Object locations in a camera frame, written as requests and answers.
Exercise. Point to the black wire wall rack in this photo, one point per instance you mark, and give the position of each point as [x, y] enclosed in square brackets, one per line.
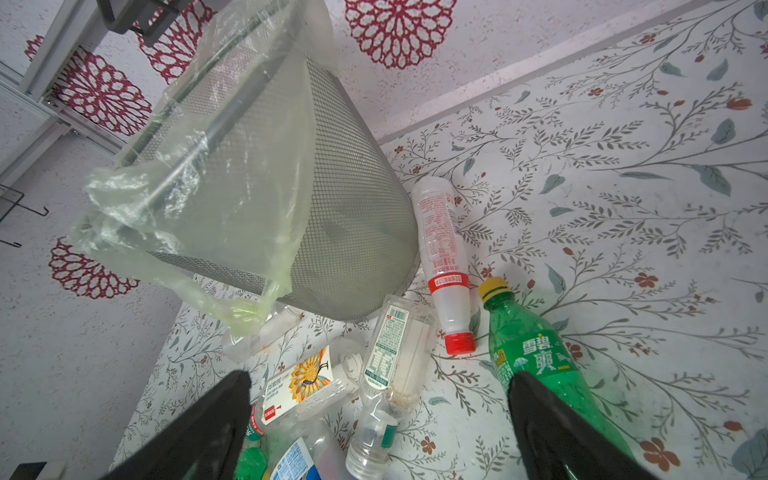
[12, 200]

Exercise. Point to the clear bottle blue orange label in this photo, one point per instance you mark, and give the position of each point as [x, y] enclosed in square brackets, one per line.
[308, 450]

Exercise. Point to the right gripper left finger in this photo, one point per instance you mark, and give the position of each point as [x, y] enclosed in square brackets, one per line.
[204, 442]

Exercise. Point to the grey mesh waste bin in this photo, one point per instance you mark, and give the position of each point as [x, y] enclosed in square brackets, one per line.
[360, 244]

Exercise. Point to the green soda bottle upright-lying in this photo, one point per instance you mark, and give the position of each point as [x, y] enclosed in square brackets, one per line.
[521, 341]

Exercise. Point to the green soda bottle yellow cap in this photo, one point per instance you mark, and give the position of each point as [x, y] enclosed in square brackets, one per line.
[251, 465]

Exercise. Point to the translucent green bin liner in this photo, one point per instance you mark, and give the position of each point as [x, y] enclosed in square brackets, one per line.
[212, 198]

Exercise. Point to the clear bottle sunflower label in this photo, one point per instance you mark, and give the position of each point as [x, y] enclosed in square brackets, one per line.
[307, 390]

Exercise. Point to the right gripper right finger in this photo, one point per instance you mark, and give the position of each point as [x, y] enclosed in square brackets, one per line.
[555, 442]

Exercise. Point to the clear bottle green white label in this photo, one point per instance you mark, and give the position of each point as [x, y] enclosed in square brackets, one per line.
[391, 382]

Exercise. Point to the white bottle red cap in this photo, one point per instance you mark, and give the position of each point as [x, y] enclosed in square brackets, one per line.
[444, 260]

